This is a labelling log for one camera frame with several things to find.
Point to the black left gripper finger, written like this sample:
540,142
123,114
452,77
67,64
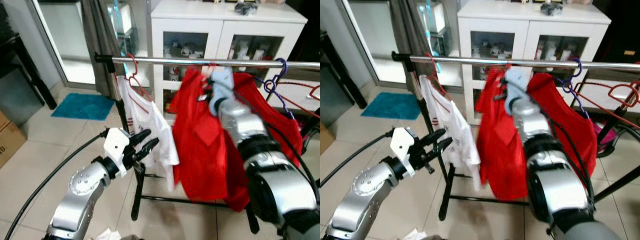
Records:
439,149
140,137
148,149
432,137

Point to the white shirt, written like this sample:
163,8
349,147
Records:
462,140
157,135

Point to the red plastic hanger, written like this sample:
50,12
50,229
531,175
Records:
620,89
434,59
445,90
134,59
314,92
145,92

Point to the red knit shirt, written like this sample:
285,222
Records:
500,150
200,150

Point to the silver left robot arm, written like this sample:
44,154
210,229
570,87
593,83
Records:
82,185
367,187

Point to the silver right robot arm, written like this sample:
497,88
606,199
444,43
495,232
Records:
275,185
555,185

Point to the purple plastic hanger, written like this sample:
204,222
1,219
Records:
567,85
270,86

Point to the white garment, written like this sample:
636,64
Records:
426,97
122,95

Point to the red T-shirt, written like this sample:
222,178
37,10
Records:
550,90
260,95

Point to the teal floor mat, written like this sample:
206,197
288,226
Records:
390,106
82,106

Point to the white T-shirt black print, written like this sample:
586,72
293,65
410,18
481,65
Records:
107,235
414,235

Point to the white glass door cabinet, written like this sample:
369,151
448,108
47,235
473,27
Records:
225,12
530,12

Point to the small black object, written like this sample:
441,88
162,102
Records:
245,8
551,8

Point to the brown cardboard box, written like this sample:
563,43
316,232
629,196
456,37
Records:
10,140
325,137

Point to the black desk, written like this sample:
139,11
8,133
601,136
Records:
35,75
345,74

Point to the pink plastic appliance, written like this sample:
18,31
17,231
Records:
600,135

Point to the grey curtain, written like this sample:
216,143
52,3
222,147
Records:
412,25
100,30

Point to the white framed glass door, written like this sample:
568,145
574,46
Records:
65,40
372,40

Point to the black metal table leg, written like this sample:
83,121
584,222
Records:
617,184

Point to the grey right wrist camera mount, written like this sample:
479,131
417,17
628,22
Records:
517,85
222,87

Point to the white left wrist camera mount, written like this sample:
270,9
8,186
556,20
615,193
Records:
401,147
116,147

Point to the black clothes rack frame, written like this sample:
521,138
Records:
446,200
136,200

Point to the silver clothes rack rail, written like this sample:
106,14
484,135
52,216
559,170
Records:
465,61
165,60

